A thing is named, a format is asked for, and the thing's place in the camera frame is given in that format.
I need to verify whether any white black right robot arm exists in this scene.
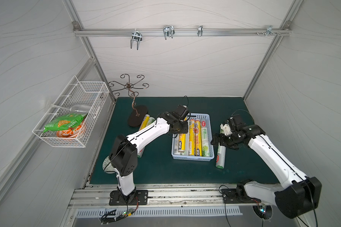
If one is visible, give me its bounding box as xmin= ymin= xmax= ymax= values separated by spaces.
xmin=211 ymin=114 xmax=322 ymax=218

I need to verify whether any white wire wall basket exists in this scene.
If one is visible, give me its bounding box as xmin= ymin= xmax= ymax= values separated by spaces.
xmin=32 ymin=76 xmax=109 ymax=148

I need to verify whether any single metal hook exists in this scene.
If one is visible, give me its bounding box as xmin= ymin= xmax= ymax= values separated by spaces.
xmin=197 ymin=25 xmax=203 ymax=37

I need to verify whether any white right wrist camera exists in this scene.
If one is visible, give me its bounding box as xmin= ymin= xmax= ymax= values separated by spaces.
xmin=220 ymin=123 xmax=233 ymax=136

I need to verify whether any green snack bag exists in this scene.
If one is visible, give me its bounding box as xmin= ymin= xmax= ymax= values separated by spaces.
xmin=43 ymin=113 xmax=87 ymax=133

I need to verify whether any double metal hook left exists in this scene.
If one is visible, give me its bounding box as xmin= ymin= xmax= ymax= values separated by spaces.
xmin=130 ymin=31 xmax=143 ymax=50

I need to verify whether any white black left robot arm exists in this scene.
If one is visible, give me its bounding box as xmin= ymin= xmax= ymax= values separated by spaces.
xmin=109 ymin=106 xmax=190 ymax=196

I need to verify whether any double metal hook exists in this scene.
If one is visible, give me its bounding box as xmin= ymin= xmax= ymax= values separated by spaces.
xmin=163 ymin=25 xmax=175 ymax=40
xmin=130 ymin=31 xmax=143 ymax=50

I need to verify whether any aluminium crossbar rail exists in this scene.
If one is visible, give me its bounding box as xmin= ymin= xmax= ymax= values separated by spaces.
xmin=74 ymin=26 xmax=292 ymax=38

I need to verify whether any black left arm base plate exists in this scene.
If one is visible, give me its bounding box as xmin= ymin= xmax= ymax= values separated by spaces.
xmin=109 ymin=189 xmax=149 ymax=206

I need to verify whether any orange snack package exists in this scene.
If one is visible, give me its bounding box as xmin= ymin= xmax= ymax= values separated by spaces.
xmin=56 ymin=123 xmax=83 ymax=138

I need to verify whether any white translucent wrap roll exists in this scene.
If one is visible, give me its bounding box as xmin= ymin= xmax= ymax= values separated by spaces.
xmin=173 ymin=135 xmax=179 ymax=155

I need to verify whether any white green plastic wrap roll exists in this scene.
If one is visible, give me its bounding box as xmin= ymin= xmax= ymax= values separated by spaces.
xmin=201 ymin=119 xmax=210 ymax=157

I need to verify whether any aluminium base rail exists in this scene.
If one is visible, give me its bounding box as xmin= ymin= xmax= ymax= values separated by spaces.
xmin=68 ymin=183 xmax=302 ymax=209

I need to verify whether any thin yellow wrap roll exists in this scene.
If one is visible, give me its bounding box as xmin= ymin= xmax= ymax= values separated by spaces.
xmin=194 ymin=120 xmax=202 ymax=157

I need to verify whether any brown metal hook stand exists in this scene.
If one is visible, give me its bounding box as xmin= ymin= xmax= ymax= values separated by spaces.
xmin=108 ymin=73 xmax=149 ymax=127

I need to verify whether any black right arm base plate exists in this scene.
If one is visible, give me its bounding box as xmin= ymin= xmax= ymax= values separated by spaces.
xmin=218 ymin=185 xmax=261 ymax=205

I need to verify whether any silver green grape wrap roll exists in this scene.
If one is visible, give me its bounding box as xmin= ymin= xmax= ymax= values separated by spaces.
xmin=137 ymin=117 xmax=156 ymax=159

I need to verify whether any yellow PE wrap roll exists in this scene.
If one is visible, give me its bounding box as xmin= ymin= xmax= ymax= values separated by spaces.
xmin=178 ymin=134 xmax=186 ymax=155

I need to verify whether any double metal hook middle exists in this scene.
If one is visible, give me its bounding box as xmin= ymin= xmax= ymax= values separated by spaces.
xmin=163 ymin=25 xmax=175 ymax=40

